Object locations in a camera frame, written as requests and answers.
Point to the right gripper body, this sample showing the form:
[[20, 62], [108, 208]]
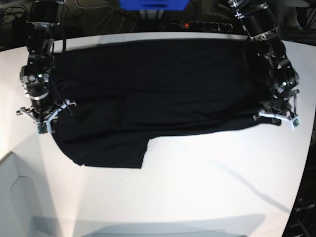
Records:
[[47, 109]]

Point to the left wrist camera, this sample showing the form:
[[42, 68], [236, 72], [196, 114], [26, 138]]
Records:
[[295, 122]]

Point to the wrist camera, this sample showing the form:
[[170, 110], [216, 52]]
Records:
[[42, 128], [295, 122]]

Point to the grey robot base cover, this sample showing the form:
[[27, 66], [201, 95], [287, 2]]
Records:
[[20, 210]]

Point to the black power strip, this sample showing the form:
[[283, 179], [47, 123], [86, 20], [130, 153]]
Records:
[[198, 26]]

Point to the black T-shirt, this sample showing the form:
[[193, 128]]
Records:
[[129, 93]]

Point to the blue plastic bin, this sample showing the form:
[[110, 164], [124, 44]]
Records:
[[175, 5]]

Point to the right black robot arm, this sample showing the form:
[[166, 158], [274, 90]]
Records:
[[36, 77]]

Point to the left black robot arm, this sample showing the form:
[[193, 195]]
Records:
[[262, 28]]

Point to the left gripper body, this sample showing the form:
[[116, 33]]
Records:
[[283, 108]]

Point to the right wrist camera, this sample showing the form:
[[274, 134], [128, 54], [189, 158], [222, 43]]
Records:
[[42, 128]]

